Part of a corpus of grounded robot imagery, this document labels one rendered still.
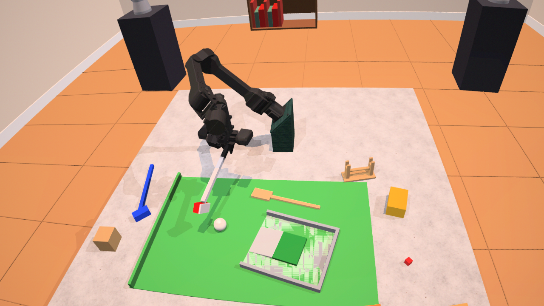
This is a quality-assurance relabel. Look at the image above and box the green flat mat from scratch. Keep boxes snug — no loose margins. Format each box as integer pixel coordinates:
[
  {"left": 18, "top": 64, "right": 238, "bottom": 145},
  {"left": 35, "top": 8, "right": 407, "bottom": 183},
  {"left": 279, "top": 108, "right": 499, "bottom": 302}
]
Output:
[{"left": 133, "top": 176, "right": 379, "bottom": 306}]

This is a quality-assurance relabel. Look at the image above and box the brown box with orange top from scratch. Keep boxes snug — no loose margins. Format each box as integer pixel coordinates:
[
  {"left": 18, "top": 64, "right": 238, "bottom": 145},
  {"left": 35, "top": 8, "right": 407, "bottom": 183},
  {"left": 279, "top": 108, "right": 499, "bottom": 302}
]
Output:
[{"left": 93, "top": 226, "right": 122, "bottom": 252}]

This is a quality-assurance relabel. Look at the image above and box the pale pink ball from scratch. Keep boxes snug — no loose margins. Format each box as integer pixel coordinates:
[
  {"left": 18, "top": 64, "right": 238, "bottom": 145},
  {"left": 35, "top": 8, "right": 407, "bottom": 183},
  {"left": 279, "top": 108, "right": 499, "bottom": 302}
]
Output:
[{"left": 214, "top": 218, "right": 226, "bottom": 231}]

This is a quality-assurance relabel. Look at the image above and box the orange block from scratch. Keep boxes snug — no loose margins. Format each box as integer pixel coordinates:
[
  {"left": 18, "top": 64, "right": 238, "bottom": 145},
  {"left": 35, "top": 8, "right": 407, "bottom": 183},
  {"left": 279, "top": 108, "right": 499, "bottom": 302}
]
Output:
[{"left": 385, "top": 187, "right": 408, "bottom": 218}]

